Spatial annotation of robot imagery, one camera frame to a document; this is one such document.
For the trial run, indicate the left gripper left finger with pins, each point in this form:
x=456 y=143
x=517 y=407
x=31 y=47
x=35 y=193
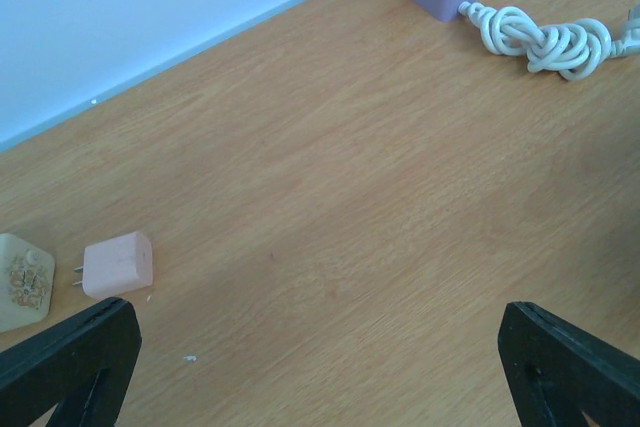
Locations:
x=78 y=370

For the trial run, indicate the pink plug adapter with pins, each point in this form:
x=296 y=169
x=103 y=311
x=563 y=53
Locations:
x=116 y=266

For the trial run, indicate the beige cube socket adapter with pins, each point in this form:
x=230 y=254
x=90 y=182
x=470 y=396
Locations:
x=27 y=278

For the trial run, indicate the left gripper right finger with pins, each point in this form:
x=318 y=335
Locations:
x=561 y=375

